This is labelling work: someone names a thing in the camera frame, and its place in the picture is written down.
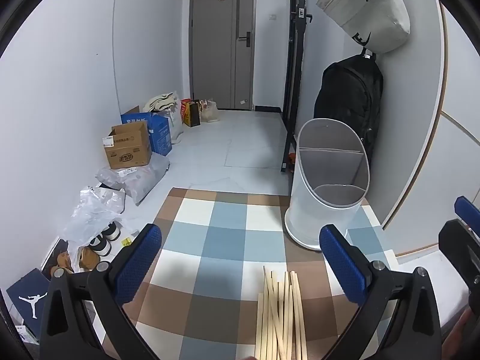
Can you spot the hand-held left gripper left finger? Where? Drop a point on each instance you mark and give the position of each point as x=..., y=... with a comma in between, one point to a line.
x=138, y=264

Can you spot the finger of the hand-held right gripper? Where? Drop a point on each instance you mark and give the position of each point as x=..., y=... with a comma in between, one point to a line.
x=457, y=249
x=467, y=210

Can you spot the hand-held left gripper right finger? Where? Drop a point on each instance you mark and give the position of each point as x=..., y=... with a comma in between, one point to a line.
x=343, y=266

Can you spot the white utensil holder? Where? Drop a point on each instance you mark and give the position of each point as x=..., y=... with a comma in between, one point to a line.
x=300, y=195

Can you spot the pile of wooden chopsticks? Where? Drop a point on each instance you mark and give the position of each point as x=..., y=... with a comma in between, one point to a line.
x=279, y=326

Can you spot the person's right hand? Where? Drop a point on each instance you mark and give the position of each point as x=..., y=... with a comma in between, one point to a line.
x=459, y=332

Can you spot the yellow packet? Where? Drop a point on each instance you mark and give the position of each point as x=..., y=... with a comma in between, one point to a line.
x=126, y=241

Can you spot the black white sneaker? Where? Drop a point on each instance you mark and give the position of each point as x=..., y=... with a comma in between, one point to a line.
x=112, y=232
x=101, y=245

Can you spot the brown boot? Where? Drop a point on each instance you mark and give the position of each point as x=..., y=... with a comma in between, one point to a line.
x=62, y=262
x=88, y=258

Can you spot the clear plastic bag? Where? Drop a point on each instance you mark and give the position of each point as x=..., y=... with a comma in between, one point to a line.
x=86, y=225

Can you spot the white plastic packet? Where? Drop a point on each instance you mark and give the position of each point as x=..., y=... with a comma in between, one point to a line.
x=105, y=198

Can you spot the large grey mailer bag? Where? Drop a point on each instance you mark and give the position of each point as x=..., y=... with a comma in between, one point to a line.
x=146, y=180

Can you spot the checkered tablecloth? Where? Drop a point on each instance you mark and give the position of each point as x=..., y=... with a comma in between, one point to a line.
x=225, y=240

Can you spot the small crumpled grey mailer bag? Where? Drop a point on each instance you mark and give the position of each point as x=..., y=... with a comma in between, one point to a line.
x=108, y=178

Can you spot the blue shoe box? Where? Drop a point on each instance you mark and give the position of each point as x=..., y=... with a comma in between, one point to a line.
x=30, y=300

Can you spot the brown cardboard box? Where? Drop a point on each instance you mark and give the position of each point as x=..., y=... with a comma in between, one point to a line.
x=127, y=150

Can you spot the orange black object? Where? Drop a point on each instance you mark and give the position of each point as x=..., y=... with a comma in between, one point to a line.
x=291, y=160

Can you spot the blue carton box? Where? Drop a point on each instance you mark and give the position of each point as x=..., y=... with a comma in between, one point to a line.
x=161, y=135

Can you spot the black yellow paper bag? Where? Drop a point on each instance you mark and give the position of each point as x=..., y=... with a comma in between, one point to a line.
x=193, y=114

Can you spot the red bag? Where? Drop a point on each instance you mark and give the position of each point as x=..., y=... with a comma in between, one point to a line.
x=184, y=107

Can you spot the beige folded cloth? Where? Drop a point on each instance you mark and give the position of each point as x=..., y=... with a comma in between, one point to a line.
x=161, y=101

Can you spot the black backpack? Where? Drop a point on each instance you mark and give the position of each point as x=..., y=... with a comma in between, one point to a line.
x=348, y=93

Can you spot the translucent plastic bag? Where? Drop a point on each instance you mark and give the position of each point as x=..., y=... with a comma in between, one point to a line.
x=210, y=112

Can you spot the white duffel bag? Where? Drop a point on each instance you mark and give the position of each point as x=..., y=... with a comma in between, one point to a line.
x=367, y=7

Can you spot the grey door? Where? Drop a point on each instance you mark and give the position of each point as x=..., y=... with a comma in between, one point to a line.
x=221, y=45

